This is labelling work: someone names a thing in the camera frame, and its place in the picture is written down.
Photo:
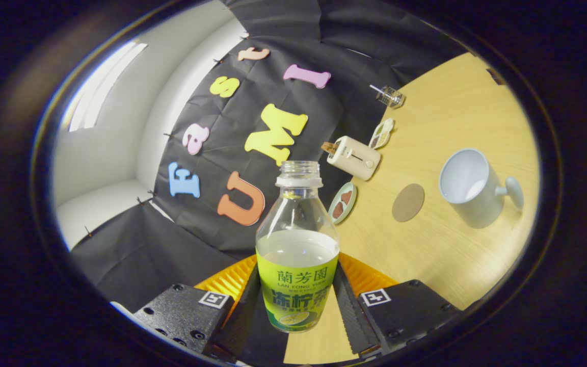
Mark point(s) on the pale green plate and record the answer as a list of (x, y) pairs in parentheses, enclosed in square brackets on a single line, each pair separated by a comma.
[(335, 216)]

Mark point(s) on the black backdrop cloth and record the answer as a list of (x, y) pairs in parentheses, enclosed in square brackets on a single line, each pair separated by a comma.
[(324, 30)]

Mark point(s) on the white straw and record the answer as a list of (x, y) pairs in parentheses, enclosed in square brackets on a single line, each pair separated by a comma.
[(375, 87)]

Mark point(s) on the large ceiling light panel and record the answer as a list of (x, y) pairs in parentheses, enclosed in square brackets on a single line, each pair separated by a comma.
[(100, 92)]

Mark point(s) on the wooden table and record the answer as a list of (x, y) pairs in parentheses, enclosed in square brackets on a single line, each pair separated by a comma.
[(451, 265)]

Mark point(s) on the brown cookie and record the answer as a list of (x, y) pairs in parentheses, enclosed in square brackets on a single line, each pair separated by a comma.
[(346, 197), (338, 211)]

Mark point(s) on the green label juice bottle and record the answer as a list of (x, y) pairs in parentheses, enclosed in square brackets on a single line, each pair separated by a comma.
[(297, 285)]

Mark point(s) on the pale grey cup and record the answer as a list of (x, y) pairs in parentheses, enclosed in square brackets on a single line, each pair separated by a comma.
[(472, 204)]

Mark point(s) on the brown toast slice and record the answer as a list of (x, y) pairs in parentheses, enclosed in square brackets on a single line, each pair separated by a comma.
[(329, 148)]

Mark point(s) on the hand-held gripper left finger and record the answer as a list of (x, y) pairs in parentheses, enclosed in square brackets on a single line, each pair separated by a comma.
[(235, 321)]

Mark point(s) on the cream toaster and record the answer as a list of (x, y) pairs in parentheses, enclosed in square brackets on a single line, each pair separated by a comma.
[(354, 158)]

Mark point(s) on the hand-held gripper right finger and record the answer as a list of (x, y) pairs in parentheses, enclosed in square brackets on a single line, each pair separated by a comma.
[(352, 316)]

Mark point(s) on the round brown coaster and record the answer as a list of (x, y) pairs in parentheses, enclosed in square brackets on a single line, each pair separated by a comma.
[(408, 203)]

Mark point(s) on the white compartment tray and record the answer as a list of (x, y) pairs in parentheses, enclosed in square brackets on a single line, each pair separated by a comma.
[(381, 133)]

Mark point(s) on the clear glass tumbler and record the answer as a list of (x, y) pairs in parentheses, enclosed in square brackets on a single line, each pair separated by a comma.
[(393, 98)]

